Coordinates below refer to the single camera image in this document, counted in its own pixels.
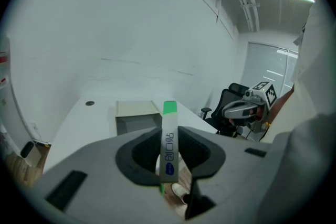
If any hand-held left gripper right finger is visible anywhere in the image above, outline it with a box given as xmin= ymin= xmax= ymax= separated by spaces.
xmin=178 ymin=125 xmax=275 ymax=224

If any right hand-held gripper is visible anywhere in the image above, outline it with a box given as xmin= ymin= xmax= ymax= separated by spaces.
xmin=222 ymin=81 xmax=278 ymax=132

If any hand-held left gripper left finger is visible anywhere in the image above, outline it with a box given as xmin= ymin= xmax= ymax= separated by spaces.
xmin=25 ymin=127 xmax=185 ymax=224

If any green white packet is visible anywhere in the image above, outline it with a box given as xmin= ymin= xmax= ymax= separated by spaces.
xmin=159 ymin=101 xmax=181 ymax=197

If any grey tray box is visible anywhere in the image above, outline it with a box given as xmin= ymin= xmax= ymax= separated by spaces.
xmin=114 ymin=100 xmax=162 ymax=137

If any person's right forearm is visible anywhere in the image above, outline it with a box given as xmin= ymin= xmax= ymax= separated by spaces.
xmin=269 ymin=88 xmax=295 ymax=124

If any black mesh office chair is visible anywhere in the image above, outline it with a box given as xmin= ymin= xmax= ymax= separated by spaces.
xmin=201 ymin=82 xmax=250 ymax=137

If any frosted glass door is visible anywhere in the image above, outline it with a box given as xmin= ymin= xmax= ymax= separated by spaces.
xmin=240 ymin=41 xmax=299 ymax=99

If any person's right white shoe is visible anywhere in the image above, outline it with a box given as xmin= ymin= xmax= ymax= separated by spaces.
xmin=171 ymin=183 xmax=188 ymax=205

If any person in white coat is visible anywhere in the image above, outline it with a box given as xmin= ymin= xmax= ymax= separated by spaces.
xmin=258 ymin=0 xmax=336 ymax=224

